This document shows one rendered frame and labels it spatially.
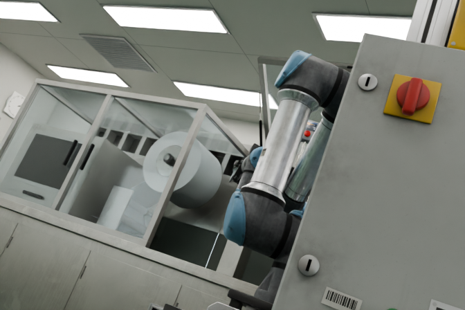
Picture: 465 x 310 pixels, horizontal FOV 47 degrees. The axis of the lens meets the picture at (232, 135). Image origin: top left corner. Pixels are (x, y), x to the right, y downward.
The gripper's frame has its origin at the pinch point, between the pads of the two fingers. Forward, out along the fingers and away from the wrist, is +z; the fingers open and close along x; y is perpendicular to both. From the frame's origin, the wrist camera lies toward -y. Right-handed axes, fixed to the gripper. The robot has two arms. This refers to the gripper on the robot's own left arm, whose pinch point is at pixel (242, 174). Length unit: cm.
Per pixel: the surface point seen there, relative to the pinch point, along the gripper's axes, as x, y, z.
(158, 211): -19, 20, 47
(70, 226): -49, 43, 64
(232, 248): 18, 16, 55
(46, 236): -57, 51, 75
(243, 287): 21.1, 33.2, 9.0
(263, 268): 38, 14, 73
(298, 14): -6, -157, 134
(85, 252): -37, 49, 59
